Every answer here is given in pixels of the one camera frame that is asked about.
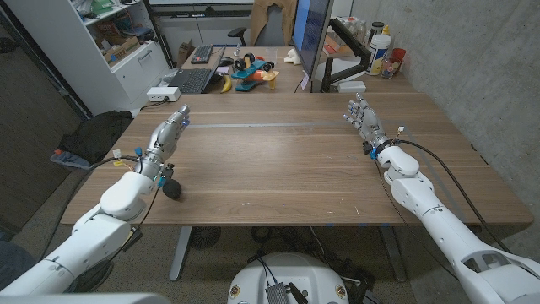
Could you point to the dark jar with black lid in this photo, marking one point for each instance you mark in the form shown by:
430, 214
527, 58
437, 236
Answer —
376, 28

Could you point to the small white box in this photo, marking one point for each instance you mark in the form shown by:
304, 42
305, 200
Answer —
351, 86

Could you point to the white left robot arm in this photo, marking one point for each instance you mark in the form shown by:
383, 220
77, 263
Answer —
97, 232

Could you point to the brown jacket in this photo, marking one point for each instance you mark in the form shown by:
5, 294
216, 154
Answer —
261, 12

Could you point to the grey finned module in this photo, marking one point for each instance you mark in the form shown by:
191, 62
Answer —
277, 294

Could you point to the small glass jar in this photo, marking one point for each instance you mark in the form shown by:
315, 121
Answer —
389, 69

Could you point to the white crumpled object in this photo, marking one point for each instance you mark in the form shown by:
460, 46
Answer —
292, 56

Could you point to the red cup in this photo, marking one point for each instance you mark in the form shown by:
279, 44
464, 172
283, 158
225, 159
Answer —
398, 55

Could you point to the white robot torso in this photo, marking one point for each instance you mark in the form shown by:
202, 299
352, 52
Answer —
291, 270

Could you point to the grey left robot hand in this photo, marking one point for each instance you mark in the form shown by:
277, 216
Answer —
164, 137

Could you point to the grey office chair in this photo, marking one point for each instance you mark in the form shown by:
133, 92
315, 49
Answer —
272, 29

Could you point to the blue jeans leg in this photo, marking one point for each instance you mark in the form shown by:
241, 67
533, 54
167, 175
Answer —
14, 262

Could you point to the black keyboard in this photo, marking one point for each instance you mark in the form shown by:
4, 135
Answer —
202, 54

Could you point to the black shoe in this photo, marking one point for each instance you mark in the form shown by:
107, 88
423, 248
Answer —
95, 274

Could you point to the cardboard box with print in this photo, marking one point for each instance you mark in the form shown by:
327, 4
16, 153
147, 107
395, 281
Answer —
122, 50

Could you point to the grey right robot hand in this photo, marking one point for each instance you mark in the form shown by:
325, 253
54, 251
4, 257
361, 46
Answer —
370, 122

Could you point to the teal orange toy plane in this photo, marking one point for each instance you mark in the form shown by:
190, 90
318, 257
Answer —
253, 72

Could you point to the yellow bottle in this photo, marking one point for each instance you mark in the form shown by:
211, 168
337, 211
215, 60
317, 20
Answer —
386, 30

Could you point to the yellow black foot pedal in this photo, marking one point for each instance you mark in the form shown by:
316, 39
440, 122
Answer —
134, 238

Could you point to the black round fan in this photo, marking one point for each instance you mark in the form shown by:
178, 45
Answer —
205, 237

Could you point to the large computer monitor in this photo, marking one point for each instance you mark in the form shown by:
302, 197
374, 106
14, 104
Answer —
310, 29

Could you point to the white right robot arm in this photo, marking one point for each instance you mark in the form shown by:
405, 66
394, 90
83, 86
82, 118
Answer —
443, 228

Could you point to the plain cardboard box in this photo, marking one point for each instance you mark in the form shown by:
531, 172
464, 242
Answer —
184, 51

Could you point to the white robot chest edge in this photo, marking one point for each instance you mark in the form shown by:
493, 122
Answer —
84, 299

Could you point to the yellow banana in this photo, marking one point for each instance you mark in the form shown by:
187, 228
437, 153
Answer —
228, 84

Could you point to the white power strip box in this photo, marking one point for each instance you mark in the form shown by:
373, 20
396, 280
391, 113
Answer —
162, 93

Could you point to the black rubber air blower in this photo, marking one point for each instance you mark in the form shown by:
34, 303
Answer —
172, 190

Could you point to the white shelf cabinet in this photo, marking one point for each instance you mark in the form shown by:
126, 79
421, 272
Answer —
84, 63

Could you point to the black computer mouse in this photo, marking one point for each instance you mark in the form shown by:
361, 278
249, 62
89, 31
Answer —
226, 61

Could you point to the grey table leg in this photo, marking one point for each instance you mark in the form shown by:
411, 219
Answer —
179, 253
394, 253

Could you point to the black laptop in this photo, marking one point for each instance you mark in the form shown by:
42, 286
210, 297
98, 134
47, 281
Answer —
192, 80

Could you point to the white canister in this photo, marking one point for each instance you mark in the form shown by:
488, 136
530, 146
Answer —
377, 55

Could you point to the black bag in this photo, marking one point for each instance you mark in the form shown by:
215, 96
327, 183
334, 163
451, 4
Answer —
97, 135

